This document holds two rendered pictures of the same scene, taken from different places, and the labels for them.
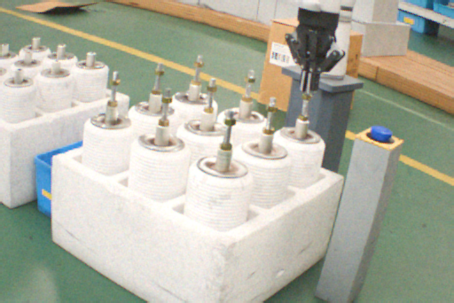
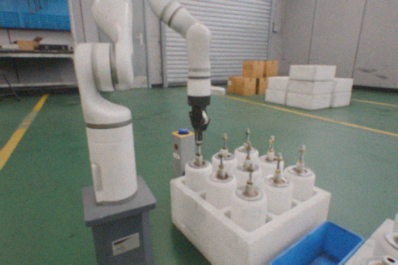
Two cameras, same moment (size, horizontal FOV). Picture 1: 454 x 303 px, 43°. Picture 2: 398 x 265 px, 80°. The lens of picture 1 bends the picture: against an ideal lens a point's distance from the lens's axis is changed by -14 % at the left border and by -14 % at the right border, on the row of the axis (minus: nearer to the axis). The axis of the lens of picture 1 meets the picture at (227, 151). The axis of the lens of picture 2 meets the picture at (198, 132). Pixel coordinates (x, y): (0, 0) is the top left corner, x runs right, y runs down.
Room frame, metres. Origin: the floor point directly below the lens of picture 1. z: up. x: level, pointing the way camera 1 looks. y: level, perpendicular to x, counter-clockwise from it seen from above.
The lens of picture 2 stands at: (1.82, 0.17, 0.60)
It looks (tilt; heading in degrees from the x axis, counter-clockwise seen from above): 17 degrees down; 203
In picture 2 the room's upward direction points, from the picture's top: straight up
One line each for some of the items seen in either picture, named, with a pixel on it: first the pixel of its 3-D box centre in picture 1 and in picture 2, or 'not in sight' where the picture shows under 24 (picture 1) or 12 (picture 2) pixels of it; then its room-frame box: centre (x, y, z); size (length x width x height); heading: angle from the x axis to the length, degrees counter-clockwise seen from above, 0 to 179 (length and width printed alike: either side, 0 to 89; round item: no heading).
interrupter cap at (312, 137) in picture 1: (300, 135); (198, 163); (1.11, -0.12, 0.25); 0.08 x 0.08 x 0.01
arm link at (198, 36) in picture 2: not in sight; (198, 51); (1.12, -0.12, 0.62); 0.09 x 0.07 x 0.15; 14
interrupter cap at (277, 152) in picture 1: (264, 150); (224, 156); (1.01, -0.06, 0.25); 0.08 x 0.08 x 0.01
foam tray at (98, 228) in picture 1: (194, 213); (244, 208); (1.07, 0.04, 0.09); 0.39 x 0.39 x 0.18; 58
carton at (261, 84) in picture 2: not in sight; (259, 85); (-2.86, -0.53, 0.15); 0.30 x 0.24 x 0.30; 51
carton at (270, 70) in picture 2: not in sight; (267, 68); (-3.01, -0.43, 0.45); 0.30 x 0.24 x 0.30; 48
